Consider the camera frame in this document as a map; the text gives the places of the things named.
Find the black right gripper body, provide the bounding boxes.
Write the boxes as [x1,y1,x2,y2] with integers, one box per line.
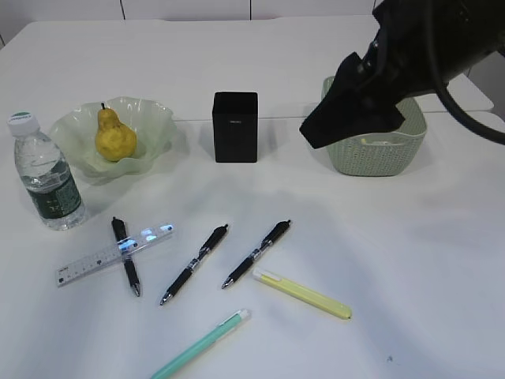
[362,0,504,102]

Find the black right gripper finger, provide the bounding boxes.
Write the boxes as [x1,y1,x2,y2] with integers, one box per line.
[299,53,405,149]

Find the yellow packaging paper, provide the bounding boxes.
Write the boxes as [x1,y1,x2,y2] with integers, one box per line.
[361,136,405,146]

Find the yellow utility knife pen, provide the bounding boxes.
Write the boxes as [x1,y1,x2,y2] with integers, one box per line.
[252,268,353,320]

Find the yellow pear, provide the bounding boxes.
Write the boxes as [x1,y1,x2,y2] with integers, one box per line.
[95,103,137,162]

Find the clear plastic water bottle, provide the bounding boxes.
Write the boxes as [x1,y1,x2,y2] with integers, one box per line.
[7,111,86,231]

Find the grey-green woven plastic basket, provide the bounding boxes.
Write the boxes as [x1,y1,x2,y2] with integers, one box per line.
[327,98,427,177]

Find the black square pen holder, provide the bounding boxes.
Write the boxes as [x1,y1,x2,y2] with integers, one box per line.
[212,92,258,163]

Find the black gel pen right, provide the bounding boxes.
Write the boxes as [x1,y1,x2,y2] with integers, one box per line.
[221,220,291,290]

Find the black gel pen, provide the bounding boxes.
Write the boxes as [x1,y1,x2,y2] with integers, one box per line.
[221,220,291,290]
[159,224,228,306]

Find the black gel pen middle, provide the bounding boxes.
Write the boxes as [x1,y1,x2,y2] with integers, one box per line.
[159,224,228,306]

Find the mint green pen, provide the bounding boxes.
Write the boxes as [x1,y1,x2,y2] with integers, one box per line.
[151,309,252,379]

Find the clear plastic ruler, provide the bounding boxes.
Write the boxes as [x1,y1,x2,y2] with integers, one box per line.
[55,223,174,287]

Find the black pen under ruler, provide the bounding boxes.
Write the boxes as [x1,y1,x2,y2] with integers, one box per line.
[111,217,141,297]

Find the pale green glass plate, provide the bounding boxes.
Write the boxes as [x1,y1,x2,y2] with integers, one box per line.
[49,96,177,178]

